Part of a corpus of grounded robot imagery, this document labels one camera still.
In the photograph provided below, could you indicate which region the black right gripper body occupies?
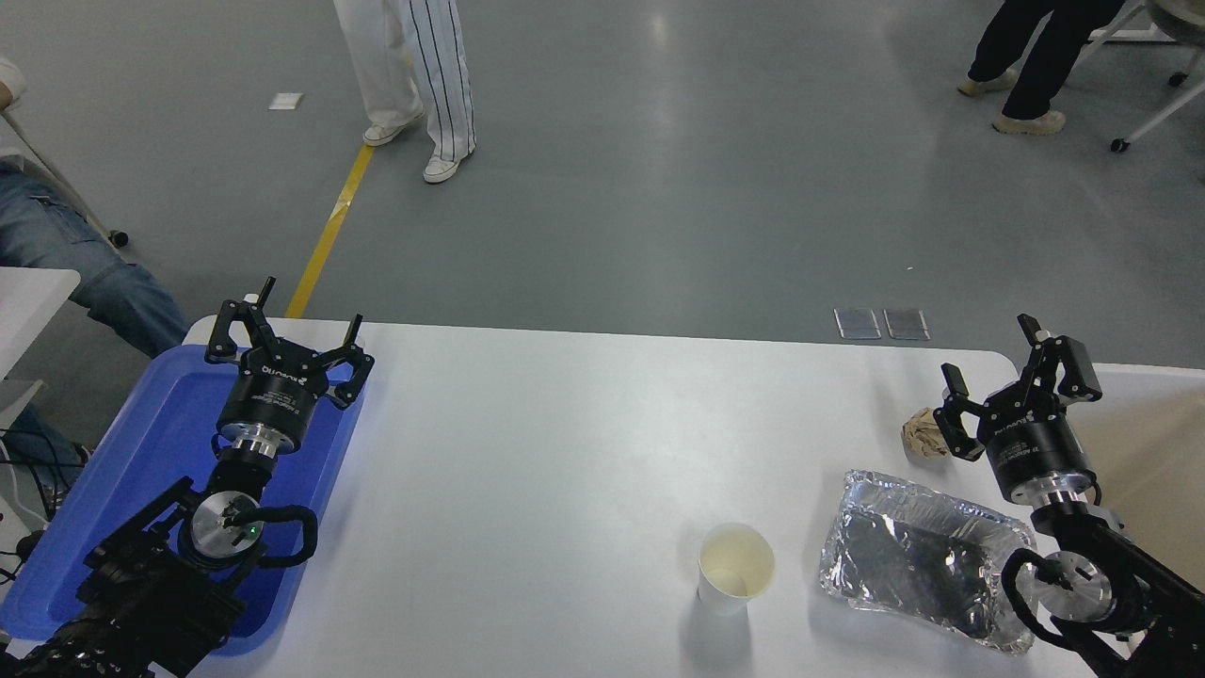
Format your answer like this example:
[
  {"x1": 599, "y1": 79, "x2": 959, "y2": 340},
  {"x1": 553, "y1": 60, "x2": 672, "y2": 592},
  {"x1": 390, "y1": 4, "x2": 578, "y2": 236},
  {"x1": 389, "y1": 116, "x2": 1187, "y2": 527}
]
[{"x1": 979, "y1": 409, "x2": 1098, "y2": 505}]

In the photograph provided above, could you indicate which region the crumpled tan paper ball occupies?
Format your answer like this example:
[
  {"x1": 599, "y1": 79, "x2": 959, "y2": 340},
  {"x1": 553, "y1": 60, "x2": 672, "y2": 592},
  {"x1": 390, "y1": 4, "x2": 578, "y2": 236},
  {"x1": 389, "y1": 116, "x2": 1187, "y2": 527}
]
[{"x1": 902, "y1": 407, "x2": 952, "y2": 460}]

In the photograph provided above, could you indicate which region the white wheeled chair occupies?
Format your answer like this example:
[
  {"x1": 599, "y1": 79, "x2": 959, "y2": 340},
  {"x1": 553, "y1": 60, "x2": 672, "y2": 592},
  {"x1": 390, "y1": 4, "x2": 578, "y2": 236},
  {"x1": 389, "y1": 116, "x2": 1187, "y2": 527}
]
[{"x1": 1073, "y1": 0, "x2": 1205, "y2": 153}]

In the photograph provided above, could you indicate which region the silver foil tray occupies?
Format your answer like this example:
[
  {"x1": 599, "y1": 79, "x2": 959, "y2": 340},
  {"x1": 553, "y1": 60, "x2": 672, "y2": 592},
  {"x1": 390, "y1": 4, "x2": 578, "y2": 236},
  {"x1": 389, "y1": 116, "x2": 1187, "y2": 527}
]
[{"x1": 817, "y1": 469, "x2": 1041, "y2": 655}]

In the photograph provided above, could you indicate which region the small white side table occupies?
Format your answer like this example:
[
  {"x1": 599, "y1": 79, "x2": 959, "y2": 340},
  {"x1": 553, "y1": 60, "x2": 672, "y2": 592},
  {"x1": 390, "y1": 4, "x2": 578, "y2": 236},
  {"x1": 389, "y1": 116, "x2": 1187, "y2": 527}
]
[{"x1": 0, "y1": 267, "x2": 82, "y2": 425}]

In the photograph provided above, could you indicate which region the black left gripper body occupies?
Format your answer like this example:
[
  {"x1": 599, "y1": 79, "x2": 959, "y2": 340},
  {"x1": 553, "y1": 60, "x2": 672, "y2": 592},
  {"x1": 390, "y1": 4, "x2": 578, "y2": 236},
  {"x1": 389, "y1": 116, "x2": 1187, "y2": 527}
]
[{"x1": 217, "y1": 348, "x2": 332, "y2": 445}]

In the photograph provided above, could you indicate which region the blue plastic tray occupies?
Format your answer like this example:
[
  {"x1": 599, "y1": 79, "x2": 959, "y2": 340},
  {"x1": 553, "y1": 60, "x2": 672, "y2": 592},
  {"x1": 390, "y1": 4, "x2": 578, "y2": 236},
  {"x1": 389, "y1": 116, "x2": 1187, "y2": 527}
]
[{"x1": 0, "y1": 344, "x2": 368, "y2": 657}]

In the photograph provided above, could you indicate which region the large pale bin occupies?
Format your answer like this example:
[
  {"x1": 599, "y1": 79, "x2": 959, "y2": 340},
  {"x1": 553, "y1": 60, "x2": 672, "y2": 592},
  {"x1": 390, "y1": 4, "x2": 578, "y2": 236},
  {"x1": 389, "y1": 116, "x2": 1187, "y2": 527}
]
[{"x1": 1021, "y1": 363, "x2": 1205, "y2": 678}]

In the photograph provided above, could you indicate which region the seated person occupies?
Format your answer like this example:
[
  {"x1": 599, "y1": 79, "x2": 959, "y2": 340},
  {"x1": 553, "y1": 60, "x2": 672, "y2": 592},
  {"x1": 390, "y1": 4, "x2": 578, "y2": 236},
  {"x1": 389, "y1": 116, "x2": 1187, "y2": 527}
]
[{"x1": 0, "y1": 56, "x2": 191, "y2": 514}]

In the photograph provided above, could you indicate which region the grey chair frame with castor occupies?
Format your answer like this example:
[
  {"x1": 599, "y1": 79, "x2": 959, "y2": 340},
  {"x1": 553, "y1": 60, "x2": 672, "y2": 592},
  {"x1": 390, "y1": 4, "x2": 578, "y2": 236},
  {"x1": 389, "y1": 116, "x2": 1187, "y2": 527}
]
[{"x1": 0, "y1": 108, "x2": 130, "y2": 250}]

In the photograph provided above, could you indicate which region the standing person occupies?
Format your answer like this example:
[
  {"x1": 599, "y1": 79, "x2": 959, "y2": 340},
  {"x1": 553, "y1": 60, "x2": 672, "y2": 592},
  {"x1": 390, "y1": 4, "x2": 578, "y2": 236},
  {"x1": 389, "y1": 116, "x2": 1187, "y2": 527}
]
[
  {"x1": 332, "y1": 0, "x2": 477, "y2": 185},
  {"x1": 957, "y1": 0, "x2": 1126, "y2": 137}
]

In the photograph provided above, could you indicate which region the black cable bundle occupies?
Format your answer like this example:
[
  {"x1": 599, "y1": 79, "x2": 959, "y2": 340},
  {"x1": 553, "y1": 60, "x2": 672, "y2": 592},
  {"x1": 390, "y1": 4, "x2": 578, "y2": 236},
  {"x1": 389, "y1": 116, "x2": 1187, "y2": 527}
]
[{"x1": 0, "y1": 428, "x2": 90, "y2": 585}]

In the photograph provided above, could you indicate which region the white paper cup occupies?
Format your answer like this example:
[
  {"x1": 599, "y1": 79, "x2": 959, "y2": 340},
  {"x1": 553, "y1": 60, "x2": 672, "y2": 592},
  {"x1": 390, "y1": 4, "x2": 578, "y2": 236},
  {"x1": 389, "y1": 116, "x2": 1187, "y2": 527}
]
[{"x1": 698, "y1": 523, "x2": 777, "y2": 618}]

